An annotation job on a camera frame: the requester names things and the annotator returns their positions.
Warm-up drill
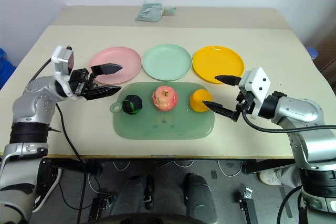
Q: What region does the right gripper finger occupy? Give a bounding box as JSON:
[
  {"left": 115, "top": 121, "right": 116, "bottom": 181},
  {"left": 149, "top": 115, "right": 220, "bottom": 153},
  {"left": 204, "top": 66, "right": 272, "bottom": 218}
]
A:
[
  {"left": 214, "top": 74, "right": 242, "bottom": 87},
  {"left": 202, "top": 99, "right": 240, "bottom": 123}
]

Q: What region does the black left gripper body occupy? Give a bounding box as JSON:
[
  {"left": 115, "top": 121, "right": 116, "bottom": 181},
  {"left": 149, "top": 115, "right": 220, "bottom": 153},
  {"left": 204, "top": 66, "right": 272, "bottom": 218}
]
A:
[{"left": 68, "top": 68, "right": 96, "bottom": 97}]

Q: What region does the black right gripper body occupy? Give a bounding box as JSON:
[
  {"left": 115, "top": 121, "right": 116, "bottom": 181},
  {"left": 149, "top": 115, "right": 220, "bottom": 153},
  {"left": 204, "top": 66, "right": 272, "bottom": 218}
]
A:
[{"left": 235, "top": 90, "right": 257, "bottom": 116}]

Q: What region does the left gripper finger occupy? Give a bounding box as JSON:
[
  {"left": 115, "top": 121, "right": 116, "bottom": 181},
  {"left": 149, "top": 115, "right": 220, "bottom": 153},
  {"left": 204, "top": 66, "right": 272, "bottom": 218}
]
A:
[
  {"left": 90, "top": 63, "right": 124, "bottom": 76},
  {"left": 84, "top": 85, "right": 122, "bottom": 102}
]

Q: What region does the pink round plate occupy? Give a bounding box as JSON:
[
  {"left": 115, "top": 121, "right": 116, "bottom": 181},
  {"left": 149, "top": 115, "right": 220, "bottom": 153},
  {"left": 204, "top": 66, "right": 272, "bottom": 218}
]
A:
[{"left": 88, "top": 46, "right": 143, "bottom": 84}]

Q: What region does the yellow round plate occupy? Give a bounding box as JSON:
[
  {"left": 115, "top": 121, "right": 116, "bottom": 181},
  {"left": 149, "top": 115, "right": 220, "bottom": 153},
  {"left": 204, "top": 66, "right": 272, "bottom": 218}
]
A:
[{"left": 192, "top": 46, "right": 246, "bottom": 85}]

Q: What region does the orange fruit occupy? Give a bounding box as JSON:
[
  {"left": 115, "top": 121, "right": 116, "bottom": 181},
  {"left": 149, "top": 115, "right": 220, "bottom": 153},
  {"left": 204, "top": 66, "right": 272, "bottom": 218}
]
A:
[{"left": 190, "top": 89, "right": 213, "bottom": 113}]

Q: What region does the dark green avocado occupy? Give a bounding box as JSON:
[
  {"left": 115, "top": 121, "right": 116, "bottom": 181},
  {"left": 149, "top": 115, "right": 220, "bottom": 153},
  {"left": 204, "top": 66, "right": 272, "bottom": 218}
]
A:
[{"left": 121, "top": 94, "right": 143, "bottom": 115}]

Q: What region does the light green round plate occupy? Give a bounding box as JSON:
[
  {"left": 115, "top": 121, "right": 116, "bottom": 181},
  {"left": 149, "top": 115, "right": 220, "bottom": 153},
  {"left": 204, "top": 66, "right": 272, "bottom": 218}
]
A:
[{"left": 142, "top": 44, "right": 193, "bottom": 81}]

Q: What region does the green cutting board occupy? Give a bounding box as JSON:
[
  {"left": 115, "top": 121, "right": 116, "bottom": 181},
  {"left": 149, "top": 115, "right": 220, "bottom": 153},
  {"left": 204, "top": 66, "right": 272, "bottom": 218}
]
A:
[{"left": 110, "top": 81, "right": 217, "bottom": 140}]

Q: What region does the pink red apple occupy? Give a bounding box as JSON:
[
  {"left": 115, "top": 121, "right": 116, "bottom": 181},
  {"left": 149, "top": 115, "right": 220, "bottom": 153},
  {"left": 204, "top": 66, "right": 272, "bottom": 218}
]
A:
[{"left": 151, "top": 85, "right": 179, "bottom": 112}]

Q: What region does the pale green cloth pouch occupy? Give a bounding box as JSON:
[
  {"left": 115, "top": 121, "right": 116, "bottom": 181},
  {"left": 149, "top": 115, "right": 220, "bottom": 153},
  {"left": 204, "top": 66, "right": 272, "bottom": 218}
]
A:
[{"left": 134, "top": 2, "right": 164, "bottom": 23}]

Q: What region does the blue crate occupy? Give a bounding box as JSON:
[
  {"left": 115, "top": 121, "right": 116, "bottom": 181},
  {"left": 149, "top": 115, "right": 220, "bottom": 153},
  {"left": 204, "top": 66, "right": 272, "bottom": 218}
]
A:
[{"left": 0, "top": 47, "right": 17, "bottom": 91}]

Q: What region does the white sneaker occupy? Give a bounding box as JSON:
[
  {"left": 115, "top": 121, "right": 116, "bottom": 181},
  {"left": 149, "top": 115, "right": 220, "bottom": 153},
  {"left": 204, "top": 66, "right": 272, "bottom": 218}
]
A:
[{"left": 258, "top": 167, "right": 283, "bottom": 186}]

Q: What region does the blue round stool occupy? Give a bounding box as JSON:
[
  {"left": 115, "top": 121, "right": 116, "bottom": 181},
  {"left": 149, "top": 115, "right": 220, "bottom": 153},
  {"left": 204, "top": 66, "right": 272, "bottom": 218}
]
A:
[{"left": 305, "top": 46, "right": 320, "bottom": 62}]

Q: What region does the grey trouser leg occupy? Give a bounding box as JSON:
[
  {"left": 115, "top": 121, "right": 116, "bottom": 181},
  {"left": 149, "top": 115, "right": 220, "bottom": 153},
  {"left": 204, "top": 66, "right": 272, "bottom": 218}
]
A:
[{"left": 275, "top": 164, "right": 301, "bottom": 187}]

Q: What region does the dark rounded robot leg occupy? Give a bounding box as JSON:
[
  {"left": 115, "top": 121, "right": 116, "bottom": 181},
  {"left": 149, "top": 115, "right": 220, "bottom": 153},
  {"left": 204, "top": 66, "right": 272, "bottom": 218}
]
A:
[
  {"left": 183, "top": 172, "right": 218, "bottom": 224},
  {"left": 109, "top": 174, "right": 155, "bottom": 217}
]

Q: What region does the brown wooden cabinet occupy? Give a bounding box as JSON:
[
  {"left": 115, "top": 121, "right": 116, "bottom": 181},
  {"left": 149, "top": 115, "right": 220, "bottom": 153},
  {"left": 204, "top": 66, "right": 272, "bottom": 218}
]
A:
[{"left": 314, "top": 31, "right": 336, "bottom": 94}]

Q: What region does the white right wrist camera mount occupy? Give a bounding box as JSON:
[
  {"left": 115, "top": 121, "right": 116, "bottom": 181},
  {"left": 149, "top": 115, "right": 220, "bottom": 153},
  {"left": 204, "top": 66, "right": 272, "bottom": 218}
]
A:
[{"left": 237, "top": 67, "right": 271, "bottom": 120}]

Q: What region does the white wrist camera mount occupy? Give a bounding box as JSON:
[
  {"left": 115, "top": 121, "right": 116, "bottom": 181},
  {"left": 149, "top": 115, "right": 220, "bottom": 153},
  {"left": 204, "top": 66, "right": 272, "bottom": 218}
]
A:
[
  {"left": 51, "top": 46, "right": 79, "bottom": 101},
  {"left": 237, "top": 67, "right": 271, "bottom": 120}
]

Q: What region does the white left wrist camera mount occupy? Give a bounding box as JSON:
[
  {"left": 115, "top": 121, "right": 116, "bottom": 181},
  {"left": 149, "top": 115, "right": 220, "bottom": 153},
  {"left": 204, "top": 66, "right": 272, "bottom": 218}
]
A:
[{"left": 51, "top": 46, "right": 79, "bottom": 101}]

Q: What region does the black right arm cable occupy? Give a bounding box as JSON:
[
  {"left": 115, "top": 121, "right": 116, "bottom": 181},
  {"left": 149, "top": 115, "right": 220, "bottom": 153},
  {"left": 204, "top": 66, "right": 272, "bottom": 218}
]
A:
[{"left": 241, "top": 107, "right": 336, "bottom": 133}]

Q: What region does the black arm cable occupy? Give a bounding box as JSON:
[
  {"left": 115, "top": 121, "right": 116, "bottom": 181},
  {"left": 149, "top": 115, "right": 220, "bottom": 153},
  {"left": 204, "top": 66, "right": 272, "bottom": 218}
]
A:
[
  {"left": 241, "top": 107, "right": 336, "bottom": 133},
  {"left": 30, "top": 56, "right": 88, "bottom": 224}
]

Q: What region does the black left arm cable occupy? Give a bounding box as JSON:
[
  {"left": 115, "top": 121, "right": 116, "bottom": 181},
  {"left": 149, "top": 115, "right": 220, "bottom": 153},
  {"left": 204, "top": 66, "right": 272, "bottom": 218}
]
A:
[{"left": 30, "top": 56, "right": 88, "bottom": 224}]

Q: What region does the white floor cable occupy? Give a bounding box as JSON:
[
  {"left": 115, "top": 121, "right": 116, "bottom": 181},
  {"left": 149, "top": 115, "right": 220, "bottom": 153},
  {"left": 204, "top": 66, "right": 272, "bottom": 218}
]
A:
[{"left": 216, "top": 159, "right": 244, "bottom": 178}]

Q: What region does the black table frame bar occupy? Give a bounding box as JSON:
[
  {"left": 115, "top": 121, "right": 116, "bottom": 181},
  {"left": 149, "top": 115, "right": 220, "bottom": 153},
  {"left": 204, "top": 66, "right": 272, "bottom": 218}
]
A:
[{"left": 241, "top": 158, "right": 298, "bottom": 175}]

